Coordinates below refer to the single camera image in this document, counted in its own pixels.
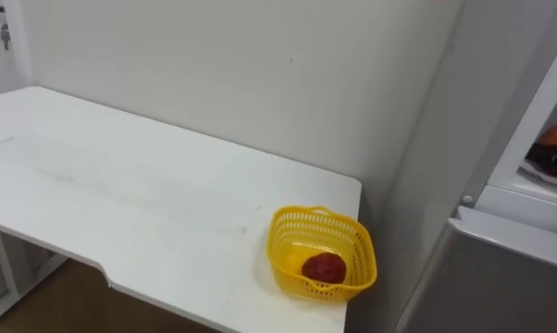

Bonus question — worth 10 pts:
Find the red soft toy fruit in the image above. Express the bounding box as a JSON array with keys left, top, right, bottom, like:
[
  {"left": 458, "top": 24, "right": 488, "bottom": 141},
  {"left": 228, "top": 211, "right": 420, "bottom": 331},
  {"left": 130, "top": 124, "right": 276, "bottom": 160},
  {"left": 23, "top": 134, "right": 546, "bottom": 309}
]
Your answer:
[{"left": 301, "top": 252, "right": 348, "bottom": 285}]

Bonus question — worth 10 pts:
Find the grey fridge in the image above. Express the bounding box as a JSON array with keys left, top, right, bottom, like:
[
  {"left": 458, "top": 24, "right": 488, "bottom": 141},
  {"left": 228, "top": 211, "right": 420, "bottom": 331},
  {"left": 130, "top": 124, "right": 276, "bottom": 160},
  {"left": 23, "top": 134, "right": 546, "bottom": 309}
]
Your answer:
[{"left": 395, "top": 25, "right": 557, "bottom": 333}]

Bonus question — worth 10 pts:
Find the dark purple soft toy fruit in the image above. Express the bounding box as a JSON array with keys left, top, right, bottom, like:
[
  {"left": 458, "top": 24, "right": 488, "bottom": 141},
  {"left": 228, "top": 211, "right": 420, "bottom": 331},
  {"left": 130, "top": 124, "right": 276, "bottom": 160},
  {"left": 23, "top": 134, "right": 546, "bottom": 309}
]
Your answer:
[{"left": 525, "top": 142, "right": 557, "bottom": 182}]

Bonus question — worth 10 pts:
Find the yellow plastic basket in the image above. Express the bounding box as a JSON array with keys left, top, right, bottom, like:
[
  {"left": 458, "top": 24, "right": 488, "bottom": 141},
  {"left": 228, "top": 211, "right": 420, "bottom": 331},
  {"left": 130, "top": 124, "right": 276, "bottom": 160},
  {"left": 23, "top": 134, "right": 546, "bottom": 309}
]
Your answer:
[{"left": 266, "top": 204, "right": 378, "bottom": 303}]

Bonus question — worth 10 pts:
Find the white desk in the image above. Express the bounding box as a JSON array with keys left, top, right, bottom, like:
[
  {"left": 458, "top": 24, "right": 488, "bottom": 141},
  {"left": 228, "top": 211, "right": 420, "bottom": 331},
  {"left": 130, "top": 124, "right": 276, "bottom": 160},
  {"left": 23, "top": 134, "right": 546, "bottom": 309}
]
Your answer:
[{"left": 0, "top": 85, "right": 363, "bottom": 333}]

